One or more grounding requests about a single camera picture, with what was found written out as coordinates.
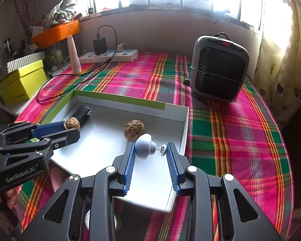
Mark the brown walnut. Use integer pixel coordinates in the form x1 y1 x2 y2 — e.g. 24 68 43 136
124 120 144 141
63 117 81 131

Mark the black rectangular remote device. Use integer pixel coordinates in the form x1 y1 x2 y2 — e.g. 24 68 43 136
72 106 92 127

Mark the white egg-shaped knob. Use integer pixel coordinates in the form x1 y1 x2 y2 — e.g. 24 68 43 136
135 133 167 160

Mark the pink clip holder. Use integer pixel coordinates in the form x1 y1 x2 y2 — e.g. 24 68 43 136
50 166 67 192

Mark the left hand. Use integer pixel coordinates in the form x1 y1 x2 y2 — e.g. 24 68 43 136
0 188 18 209

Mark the yellow cardboard box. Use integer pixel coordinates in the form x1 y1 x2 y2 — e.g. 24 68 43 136
0 60 47 105

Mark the striped white green box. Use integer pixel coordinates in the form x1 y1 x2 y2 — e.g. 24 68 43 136
6 51 45 74

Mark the green white shallow box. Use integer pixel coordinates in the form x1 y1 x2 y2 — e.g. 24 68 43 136
41 90 189 212

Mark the beige cream tube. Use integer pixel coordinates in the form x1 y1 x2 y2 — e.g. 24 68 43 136
67 35 82 75

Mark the plaid pink green cloth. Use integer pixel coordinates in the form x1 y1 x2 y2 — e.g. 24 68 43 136
15 52 294 240

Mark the orange planter tray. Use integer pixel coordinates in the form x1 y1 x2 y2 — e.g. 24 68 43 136
31 20 80 50

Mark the black charger plug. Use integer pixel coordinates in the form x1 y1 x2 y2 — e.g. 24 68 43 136
93 34 108 55

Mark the potted succulent plant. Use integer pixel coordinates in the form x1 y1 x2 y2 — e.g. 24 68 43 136
48 0 83 26

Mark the white power strip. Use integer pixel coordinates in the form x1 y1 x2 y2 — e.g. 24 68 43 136
79 50 138 64

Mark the floral yellow curtain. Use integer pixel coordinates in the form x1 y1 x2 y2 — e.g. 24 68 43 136
254 0 301 127

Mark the grey black space heater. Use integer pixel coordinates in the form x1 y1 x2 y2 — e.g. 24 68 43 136
190 32 250 102

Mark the black charger cable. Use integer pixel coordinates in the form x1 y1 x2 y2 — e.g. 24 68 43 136
36 25 118 105

